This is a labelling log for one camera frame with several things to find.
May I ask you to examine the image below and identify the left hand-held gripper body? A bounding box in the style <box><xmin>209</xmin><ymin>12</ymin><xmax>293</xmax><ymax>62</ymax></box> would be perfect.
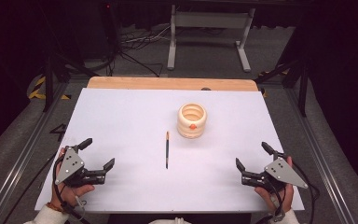
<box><xmin>54</xmin><ymin>146</ymin><xmax>107</xmax><ymax>188</ymax></box>

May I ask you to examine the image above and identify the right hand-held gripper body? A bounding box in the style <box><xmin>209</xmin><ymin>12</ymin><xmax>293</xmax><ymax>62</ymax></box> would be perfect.
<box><xmin>241</xmin><ymin>152</ymin><xmax>310</xmax><ymax>192</ymax></box>

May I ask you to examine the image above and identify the thin dark paintbrush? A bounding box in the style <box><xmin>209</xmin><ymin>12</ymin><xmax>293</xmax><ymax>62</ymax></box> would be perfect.
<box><xmin>165</xmin><ymin>131</ymin><xmax>171</xmax><ymax>170</ymax></box>

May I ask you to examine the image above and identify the cream ribbed ceramic cup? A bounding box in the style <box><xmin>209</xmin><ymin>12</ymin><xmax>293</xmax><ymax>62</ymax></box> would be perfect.
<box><xmin>176</xmin><ymin>103</ymin><xmax>208</xmax><ymax>140</ymax></box>

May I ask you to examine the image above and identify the person's right hand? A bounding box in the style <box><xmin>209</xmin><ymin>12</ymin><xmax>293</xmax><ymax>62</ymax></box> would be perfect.
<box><xmin>255</xmin><ymin>156</ymin><xmax>295</xmax><ymax>214</ymax></box>

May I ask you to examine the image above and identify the person's left hand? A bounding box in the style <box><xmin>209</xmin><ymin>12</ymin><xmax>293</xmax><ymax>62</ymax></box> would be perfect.
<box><xmin>49</xmin><ymin>147</ymin><xmax>96</xmax><ymax>208</ymax></box>

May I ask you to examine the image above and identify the white paper sheet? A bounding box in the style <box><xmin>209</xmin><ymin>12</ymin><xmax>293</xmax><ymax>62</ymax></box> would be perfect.
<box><xmin>34</xmin><ymin>88</ymin><xmax>306</xmax><ymax>215</ymax></box>

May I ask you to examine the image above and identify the black metal stand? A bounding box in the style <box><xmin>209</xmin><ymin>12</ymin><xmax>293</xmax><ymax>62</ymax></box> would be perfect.
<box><xmin>255</xmin><ymin>57</ymin><xmax>310</xmax><ymax>119</ymax></box>

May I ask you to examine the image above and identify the yellow black floor tape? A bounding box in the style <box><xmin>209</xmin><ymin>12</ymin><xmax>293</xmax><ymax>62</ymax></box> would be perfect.
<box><xmin>27</xmin><ymin>76</ymin><xmax>73</xmax><ymax>101</ymax></box>

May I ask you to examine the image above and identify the black computer tower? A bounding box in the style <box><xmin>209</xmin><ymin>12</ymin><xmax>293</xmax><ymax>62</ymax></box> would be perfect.
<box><xmin>100</xmin><ymin>2</ymin><xmax>121</xmax><ymax>61</ymax></box>

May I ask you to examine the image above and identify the white metal stand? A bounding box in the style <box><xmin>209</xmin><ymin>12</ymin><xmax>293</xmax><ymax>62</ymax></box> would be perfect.
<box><xmin>166</xmin><ymin>4</ymin><xmax>256</xmax><ymax>74</ymax></box>

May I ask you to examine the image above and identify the right hand-held gripper black cable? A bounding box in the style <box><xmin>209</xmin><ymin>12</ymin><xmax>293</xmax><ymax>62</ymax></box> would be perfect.
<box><xmin>292</xmin><ymin>161</ymin><xmax>322</xmax><ymax>224</ymax></box>

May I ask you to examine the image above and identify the hand-held gripper black cable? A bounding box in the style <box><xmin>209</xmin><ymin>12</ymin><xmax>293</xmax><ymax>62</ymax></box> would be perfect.
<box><xmin>292</xmin><ymin>161</ymin><xmax>322</xmax><ymax>224</ymax></box>
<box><xmin>52</xmin><ymin>154</ymin><xmax>91</xmax><ymax>224</ymax></box>

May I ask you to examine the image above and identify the left hand-held gripper black cable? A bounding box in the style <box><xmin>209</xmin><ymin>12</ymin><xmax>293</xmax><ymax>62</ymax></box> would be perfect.
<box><xmin>52</xmin><ymin>154</ymin><xmax>91</xmax><ymax>224</ymax></box>

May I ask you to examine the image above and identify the aluminium floor rail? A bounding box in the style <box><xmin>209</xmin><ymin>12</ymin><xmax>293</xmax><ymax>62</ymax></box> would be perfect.
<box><xmin>0</xmin><ymin>83</ymin><xmax>70</xmax><ymax>224</ymax></box>
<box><xmin>284</xmin><ymin>88</ymin><xmax>358</xmax><ymax>224</ymax></box>

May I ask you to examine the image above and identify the bundle of floor cables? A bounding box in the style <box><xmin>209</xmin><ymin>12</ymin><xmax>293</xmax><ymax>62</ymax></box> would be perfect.
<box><xmin>117</xmin><ymin>24</ymin><xmax>172</xmax><ymax>77</ymax></box>

